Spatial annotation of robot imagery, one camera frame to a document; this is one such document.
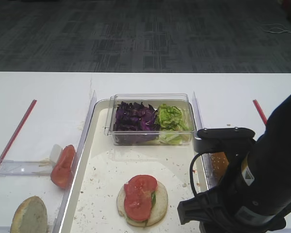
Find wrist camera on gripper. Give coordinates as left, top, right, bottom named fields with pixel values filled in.
left=205, top=127, right=255, bottom=153

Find green lettuce pieces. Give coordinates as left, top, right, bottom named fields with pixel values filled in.
left=155, top=104, right=189, bottom=131

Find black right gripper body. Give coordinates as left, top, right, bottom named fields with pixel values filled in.
left=178, top=155, right=286, bottom=233

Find clear plastic salad container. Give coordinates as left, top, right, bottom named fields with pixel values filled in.
left=105, top=94, right=196, bottom=146

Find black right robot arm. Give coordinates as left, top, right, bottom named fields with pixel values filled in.
left=177, top=94, right=291, bottom=233

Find purple cabbage shreds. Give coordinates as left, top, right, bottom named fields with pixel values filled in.
left=113, top=101, right=160, bottom=131

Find sesame burger buns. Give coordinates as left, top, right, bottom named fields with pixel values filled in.
left=210, top=152, right=229, bottom=183

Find white metal tray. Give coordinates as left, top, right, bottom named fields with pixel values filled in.
left=60, top=100, right=199, bottom=233

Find left upper clear holder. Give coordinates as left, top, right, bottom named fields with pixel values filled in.
left=0, top=159, right=53, bottom=176

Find white cable on floor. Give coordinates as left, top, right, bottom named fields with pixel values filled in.
left=260, top=23, right=291, bottom=38

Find spare tomato slices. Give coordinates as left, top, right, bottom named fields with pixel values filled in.
left=50, top=145, right=76, bottom=189

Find red tape strip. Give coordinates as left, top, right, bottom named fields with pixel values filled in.
left=253, top=100, right=267, bottom=125
left=0, top=100, right=37, bottom=165

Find right long clear divider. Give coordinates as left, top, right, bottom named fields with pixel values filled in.
left=192, top=92, right=217, bottom=192

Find bottom bun on tray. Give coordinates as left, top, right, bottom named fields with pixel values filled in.
left=116, top=181, right=168, bottom=227

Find left red tape strip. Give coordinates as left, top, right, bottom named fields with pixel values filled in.
left=0, top=100, right=37, bottom=165

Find bun half standing left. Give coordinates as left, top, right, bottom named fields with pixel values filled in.
left=10, top=196, right=48, bottom=233

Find left long clear divider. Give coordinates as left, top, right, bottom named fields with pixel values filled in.
left=52, top=90, right=97, bottom=233

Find long clear divider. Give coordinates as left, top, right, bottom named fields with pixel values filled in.
left=192, top=92, right=217, bottom=192
left=52, top=90, right=97, bottom=233

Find right red tape strip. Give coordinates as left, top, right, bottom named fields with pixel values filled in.
left=253, top=100, right=267, bottom=125

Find white stopper by tomato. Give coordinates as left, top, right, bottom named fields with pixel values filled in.
left=49, top=144, right=63, bottom=164

